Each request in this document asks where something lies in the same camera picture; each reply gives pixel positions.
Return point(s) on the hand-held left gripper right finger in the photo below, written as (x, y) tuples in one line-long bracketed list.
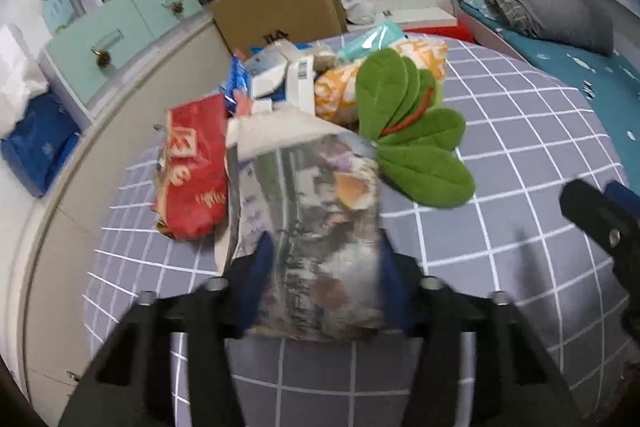
[(400, 297)]

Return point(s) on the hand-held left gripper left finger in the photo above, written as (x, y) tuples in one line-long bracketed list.
[(257, 277)]

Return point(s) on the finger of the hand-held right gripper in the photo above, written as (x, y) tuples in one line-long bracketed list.
[(595, 212), (625, 199)]

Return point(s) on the printed paper packet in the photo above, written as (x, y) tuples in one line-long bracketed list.
[(310, 217)]

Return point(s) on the red snack bag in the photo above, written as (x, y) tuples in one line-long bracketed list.
[(195, 177)]

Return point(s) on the blue white carton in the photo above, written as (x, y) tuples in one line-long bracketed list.
[(267, 74)]

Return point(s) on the orange white patterned packet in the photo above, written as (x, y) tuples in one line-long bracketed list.
[(340, 87)]

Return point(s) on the teal green packet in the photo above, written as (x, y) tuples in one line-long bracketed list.
[(370, 42)]

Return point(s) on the green leaf plush toy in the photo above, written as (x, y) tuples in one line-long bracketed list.
[(425, 167)]

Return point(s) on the teal candy print mattress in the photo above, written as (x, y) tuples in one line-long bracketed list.
[(575, 72)]

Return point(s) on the cream curved cabinet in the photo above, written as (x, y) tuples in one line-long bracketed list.
[(65, 227)]

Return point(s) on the white barcode carton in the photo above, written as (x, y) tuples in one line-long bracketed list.
[(300, 82)]

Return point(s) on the grey folded quilt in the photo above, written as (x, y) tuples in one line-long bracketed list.
[(545, 7)]

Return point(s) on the red storage box white lid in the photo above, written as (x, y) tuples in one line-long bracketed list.
[(435, 32)]

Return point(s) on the blue checked pillow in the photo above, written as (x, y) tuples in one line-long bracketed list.
[(472, 4)]

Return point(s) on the blue shopping bag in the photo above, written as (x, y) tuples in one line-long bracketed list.
[(37, 142)]

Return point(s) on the pinecone ornament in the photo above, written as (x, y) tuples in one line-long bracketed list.
[(177, 8), (104, 58)]

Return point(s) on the brown cardboard box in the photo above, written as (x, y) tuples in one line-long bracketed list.
[(275, 7)]

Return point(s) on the mint drawer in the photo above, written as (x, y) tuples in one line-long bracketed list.
[(155, 4), (85, 57)]

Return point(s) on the white crumpled plastic bag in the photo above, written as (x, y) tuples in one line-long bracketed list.
[(360, 9)]

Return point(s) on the white paper bag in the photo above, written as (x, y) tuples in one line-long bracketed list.
[(17, 77)]

